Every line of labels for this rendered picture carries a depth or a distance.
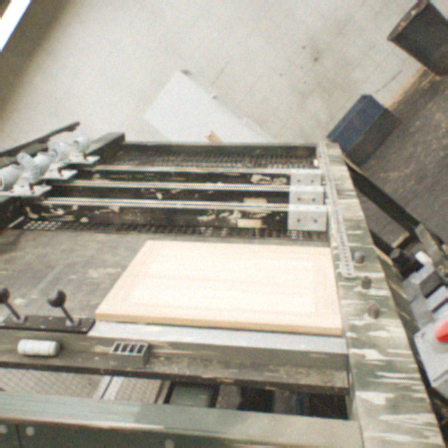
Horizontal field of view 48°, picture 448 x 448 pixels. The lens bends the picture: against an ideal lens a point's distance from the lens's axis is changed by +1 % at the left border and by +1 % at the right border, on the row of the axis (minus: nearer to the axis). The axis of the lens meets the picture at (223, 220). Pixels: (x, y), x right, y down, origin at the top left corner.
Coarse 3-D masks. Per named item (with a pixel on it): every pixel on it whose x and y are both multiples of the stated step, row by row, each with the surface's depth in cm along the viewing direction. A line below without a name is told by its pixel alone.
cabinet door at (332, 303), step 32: (160, 256) 146; (192, 256) 145; (224, 256) 145; (256, 256) 145; (288, 256) 144; (320, 256) 143; (128, 288) 127; (160, 288) 127; (192, 288) 127; (224, 288) 127; (256, 288) 127; (288, 288) 126; (320, 288) 125; (128, 320) 116; (160, 320) 115; (192, 320) 113; (224, 320) 112; (256, 320) 112; (288, 320) 112; (320, 320) 111
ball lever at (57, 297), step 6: (48, 294) 97; (54, 294) 97; (60, 294) 97; (48, 300) 97; (54, 300) 97; (60, 300) 97; (54, 306) 97; (60, 306) 98; (66, 312) 102; (72, 318) 105; (66, 324) 105; (72, 324) 105; (78, 324) 106
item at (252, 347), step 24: (0, 336) 107; (24, 336) 106; (48, 336) 105; (72, 336) 104; (96, 336) 104; (120, 336) 103; (144, 336) 103; (168, 336) 103; (192, 336) 103; (216, 336) 103; (240, 336) 102; (264, 336) 102; (288, 336) 102; (240, 360) 101; (264, 360) 100; (288, 360) 99; (312, 360) 98; (336, 360) 97
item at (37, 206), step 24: (0, 192) 177; (24, 192) 177; (24, 216) 180; (48, 216) 179; (72, 216) 178; (96, 216) 176; (120, 216) 175; (144, 216) 174; (168, 216) 172; (192, 216) 171; (216, 216) 170; (240, 216) 169; (264, 216) 167; (288, 216) 166; (312, 216) 165
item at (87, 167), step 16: (80, 160) 222; (96, 160) 225; (80, 176) 224; (96, 176) 223; (112, 176) 222; (128, 176) 221; (144, 176) 220; (160, 176) 219; (176, 176) 218; (192, 176) 217; (208, 176) 216; (224, 176) 214; (240, 176) 213; (256, 176) 212; (272, 176) 211; (288, 176) 211; (304, 176) 209; (320, 176) 208
